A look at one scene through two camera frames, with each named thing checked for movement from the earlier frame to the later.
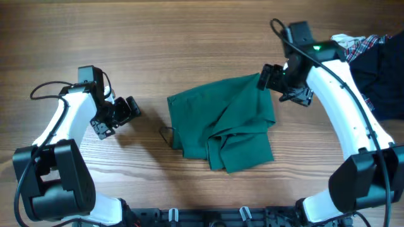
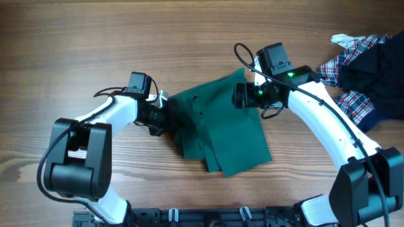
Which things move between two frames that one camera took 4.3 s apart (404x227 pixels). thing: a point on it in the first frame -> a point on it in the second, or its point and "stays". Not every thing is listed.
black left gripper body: x=113 y=114 -> x=158 y=118
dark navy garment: x=380 y=72 stays
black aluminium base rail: x=251 y=216 stays
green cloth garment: x=225 y=122 stays
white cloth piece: x=346 y=41 stays
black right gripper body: x=281 y=83 -> x=238 y=95
